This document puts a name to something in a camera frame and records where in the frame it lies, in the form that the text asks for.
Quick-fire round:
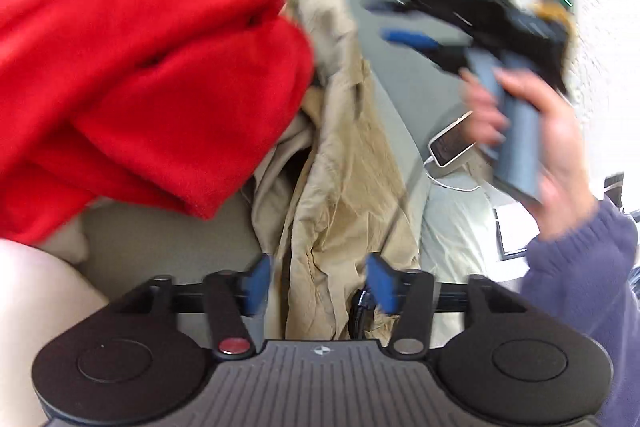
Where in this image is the person's right hand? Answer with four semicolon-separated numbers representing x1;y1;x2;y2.
458;67;600;243

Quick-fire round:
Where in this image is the khaki jacket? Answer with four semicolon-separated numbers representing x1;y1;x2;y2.
250;0;420;340

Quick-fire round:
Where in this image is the red shirt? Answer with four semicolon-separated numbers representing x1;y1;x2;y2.
1;0;314;245

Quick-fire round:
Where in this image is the purple sweater forearm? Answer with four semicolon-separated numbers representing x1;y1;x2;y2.
521;200;639;426

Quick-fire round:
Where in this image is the grey right seat cushion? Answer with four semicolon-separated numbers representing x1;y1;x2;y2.
420;168;528;291

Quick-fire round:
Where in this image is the smartphone in white case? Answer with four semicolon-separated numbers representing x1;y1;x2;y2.
427;112;475;168

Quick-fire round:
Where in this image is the grey sofa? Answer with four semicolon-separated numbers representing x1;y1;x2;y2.
39;0;501;343

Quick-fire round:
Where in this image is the white charging cable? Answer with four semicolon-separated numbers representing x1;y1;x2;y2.
422;156;484;194

